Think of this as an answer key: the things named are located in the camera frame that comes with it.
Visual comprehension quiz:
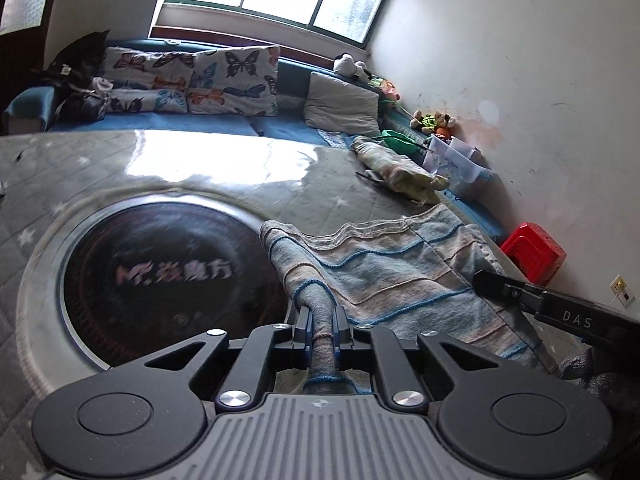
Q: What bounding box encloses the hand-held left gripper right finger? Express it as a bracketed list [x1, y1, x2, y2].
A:
[331, 306, 503, 408]

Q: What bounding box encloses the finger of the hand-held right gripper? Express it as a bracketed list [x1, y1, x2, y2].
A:
[472, 268, 546, 313]

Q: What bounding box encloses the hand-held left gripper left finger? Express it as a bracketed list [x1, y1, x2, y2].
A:
[144, 306, 315, 408]

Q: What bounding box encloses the blue beige striped garment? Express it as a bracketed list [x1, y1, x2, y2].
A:
[260, 204, 559, 396]

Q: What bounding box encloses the person's right hand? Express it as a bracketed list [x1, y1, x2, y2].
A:
[556, 345, 640, 413]

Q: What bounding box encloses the red plastic stool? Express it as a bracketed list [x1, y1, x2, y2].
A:
[499, 221, 568, 284]

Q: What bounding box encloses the clear plastic storage box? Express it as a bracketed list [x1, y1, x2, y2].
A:
[421, 136, 495, 197]

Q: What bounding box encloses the round black induction cooktop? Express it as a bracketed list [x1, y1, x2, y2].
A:
[59, 202, 295, 364]

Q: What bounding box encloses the beige green crumpled cloth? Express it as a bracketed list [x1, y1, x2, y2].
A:
[349, 134, 451, 206]

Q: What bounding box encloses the green yellow plush toy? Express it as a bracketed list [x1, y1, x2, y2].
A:
[409, 110, 437, 136]

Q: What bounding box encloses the blue sofa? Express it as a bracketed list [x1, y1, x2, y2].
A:
[2, 35, 507, 242]

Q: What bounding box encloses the pink green plush toy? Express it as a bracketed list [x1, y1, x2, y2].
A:
[369, 77, 402, 103]

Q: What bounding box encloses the grey pillow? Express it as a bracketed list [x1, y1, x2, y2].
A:
[303, 70, 382, 137]

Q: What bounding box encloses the butterfly print pillow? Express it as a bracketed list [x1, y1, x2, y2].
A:
[101, 45, 197, 114]
[186, 45, 282, 118]

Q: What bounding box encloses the panda plush toy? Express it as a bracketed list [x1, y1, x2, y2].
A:
[333, 53, 369, 82]

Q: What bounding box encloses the dark patterned cloth bundle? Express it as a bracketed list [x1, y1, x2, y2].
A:
[54, 77, 109, 122]

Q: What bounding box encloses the black bag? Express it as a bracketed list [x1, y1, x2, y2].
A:
[31, 29, 112, 111]

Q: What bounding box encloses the wall socket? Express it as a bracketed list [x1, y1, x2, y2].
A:
[610, 275, 636, 308]

